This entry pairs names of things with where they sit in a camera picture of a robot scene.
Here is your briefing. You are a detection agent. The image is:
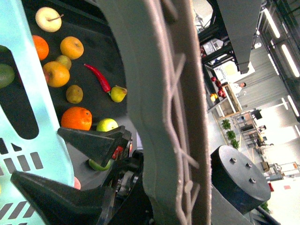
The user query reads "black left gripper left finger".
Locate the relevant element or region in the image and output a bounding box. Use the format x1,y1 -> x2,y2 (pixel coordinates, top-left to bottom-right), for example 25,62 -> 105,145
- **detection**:
10,171 -> 113,225

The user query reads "left gripper grey right finger close to camera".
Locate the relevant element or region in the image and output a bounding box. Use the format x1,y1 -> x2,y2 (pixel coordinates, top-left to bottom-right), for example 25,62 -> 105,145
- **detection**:
98,0 -> 211,225

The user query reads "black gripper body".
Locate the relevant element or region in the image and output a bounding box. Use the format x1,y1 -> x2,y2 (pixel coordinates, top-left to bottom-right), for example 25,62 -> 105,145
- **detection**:
98,140 -> 155,225

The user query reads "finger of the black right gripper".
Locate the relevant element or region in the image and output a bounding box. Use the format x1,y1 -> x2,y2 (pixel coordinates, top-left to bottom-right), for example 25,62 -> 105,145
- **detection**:
57,126 -> 132,167

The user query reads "light blue shopping basket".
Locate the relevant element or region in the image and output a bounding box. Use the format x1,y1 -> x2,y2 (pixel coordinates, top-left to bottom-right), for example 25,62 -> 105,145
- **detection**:
0,0 -> 74,225

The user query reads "black near shelf tray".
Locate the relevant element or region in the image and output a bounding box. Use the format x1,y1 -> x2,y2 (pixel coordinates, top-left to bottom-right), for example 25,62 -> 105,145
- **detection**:
21,0 -> 146,190

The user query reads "green avocado front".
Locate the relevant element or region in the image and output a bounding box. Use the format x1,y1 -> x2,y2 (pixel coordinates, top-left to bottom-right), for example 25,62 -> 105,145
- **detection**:
88,159 -> 113,171

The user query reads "green apple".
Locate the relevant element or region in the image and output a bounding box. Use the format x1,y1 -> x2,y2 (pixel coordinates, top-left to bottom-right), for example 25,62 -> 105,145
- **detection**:
96,118 -> 119,132

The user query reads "pink peach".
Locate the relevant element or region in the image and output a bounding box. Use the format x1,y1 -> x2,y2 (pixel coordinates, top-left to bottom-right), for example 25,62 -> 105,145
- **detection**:
74,177 -> 81,190

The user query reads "large orange front right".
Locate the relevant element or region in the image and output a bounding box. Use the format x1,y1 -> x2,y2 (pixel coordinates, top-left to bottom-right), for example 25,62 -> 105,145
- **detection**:
60,107 -> 92,131

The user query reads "green yellow pear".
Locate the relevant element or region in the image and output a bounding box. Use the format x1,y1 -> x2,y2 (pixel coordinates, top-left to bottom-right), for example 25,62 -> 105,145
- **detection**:
111,86 -> 128,103

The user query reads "brown kiwi lower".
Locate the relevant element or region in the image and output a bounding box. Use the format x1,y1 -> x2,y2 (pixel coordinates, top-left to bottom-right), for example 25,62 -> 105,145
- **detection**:
66,85 -> 83,104

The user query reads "brown kiwi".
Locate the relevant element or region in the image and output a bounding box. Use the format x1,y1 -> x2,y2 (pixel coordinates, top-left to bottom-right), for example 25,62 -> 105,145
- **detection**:
55,55 -> 72,71
66,85 -> 83,104

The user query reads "red chili pepper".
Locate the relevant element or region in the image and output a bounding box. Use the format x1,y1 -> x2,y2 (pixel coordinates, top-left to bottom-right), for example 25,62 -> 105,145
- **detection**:
84,64 -> 111,94

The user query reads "yellow orange apple front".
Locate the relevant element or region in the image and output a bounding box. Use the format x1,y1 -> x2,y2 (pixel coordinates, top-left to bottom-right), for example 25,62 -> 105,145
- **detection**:
43,61 -> 70,88

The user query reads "yellow orange apple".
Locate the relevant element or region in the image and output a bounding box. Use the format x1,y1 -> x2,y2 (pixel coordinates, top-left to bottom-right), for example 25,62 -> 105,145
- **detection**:
43,61 -> 70,88
60,36 -> 84,60

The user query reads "yellow orange apple back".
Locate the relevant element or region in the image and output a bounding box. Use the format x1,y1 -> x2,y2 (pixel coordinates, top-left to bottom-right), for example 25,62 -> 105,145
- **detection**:
60,36 -> 84,60

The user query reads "person in white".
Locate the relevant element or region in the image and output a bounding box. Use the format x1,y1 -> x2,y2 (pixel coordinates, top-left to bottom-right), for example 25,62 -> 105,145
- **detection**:
229,82 -> 247,97

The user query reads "red apple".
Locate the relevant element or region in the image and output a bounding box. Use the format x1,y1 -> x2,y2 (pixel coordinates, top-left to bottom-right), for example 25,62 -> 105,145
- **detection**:
43,69 -> 50,83

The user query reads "brown kiwi upper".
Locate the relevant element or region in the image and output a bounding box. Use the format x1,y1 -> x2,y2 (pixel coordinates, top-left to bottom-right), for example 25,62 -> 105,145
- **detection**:
55,55 -> 72,71

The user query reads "white round pear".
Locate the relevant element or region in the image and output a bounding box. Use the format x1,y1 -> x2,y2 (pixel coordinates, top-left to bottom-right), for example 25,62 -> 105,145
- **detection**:
35,7 -> 64,33

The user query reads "small orange tangerine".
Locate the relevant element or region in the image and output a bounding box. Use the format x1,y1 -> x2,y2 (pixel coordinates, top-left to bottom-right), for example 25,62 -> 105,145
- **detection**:
32,35 -> 49,60

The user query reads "green lime lower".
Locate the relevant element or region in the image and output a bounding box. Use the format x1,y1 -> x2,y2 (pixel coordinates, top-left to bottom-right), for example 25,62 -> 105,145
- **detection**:
0,63 -> 15,89

